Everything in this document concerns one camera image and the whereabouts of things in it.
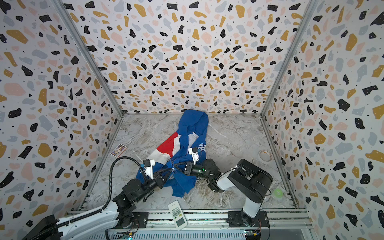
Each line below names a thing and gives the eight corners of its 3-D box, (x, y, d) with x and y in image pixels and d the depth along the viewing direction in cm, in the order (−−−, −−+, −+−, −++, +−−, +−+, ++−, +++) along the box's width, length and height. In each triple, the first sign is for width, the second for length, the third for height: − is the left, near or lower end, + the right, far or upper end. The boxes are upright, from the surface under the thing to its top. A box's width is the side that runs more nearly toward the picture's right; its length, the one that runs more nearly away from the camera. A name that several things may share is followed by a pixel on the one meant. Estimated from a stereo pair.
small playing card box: (112, 155, 100) (110, 153, 98) (121, 145, 105) (120, 143, 103) (118, 158, 98) (116, 156, 96) (127, 148, 103) (126, 146, 101)
